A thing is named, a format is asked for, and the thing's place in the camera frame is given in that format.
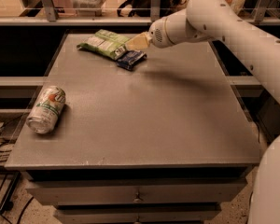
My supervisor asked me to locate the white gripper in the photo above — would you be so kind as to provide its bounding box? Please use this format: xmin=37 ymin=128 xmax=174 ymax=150
xmin=125 ymin=17 xmax=173 ymax=50

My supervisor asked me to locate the blue rxbar blueberry bar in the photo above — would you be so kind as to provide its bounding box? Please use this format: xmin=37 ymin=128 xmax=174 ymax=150
xmin=116 ymin=50 xmax=147 ymax=71

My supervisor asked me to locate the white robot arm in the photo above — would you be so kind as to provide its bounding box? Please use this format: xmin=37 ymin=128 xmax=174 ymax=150
xmin=126 ymin=0 xmax=280 ymax=224

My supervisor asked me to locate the green jalapeno chip bag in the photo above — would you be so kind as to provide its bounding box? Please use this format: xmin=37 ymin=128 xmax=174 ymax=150
xmin=77 ymin=29 xmax=129 ymax=61

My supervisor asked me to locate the black bag on shelf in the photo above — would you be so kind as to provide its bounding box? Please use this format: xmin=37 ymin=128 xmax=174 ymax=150
xmin=117 ymin=0 xmax=188 ymax=17

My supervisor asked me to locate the clear plastic container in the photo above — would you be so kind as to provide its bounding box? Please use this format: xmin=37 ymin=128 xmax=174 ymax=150
xmin=71 ymin=0 xmax=105 ymax=17

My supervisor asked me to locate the grey drawer cabinet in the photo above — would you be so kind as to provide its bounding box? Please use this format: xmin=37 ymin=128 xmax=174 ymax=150
xmin=6 ymin=34 xmax=260 ymax=210

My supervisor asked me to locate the white green soda can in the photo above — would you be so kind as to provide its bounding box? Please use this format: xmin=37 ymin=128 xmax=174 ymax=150
xmin=26 ymin=86 xmax=66 ymax=134

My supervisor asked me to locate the top drawer with knob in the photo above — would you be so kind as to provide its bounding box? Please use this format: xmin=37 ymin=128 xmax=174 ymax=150
xmin=26 ymin=178 xmax=246 ymax=205

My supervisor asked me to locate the drawer with knob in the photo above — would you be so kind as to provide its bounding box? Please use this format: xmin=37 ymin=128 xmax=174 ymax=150
xmin=26 ymin=178 xmax=246 ymax=205
xmin=54 ymin=204 xmax=221 ymax=224

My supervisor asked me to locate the lower drawer with knob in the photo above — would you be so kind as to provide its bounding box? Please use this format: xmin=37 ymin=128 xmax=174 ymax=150
xmin=54 ymin=204 xmax=221 ymax=224

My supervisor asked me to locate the metal shelf rail frame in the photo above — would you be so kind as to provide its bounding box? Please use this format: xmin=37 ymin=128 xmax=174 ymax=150
xmin=0 ymin=0 xmax=280 ymax=26

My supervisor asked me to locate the black cables left floor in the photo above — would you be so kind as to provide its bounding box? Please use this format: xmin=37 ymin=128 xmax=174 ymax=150
xmin=0 ymin=114 xmax=35 ymax=224

